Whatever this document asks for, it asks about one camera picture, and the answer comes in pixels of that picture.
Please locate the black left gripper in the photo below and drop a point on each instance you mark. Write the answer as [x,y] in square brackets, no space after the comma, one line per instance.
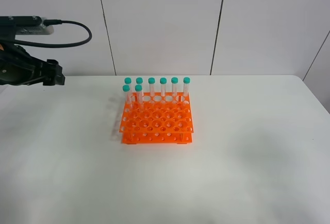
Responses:
[17,66]

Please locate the green-capped test tube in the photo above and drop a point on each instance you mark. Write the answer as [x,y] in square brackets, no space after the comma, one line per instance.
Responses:
[127,92]
[139,93]

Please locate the row tube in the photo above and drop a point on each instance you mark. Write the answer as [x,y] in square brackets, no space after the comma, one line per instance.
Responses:
[127,80]
[139,80]
[186,81]
[163,83]
[151,82]
[174,81]

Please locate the orange test tube rack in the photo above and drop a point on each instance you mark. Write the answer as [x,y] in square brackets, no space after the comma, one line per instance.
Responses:
[159,119]

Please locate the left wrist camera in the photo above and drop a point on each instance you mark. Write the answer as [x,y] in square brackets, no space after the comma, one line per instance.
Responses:
[33,29]

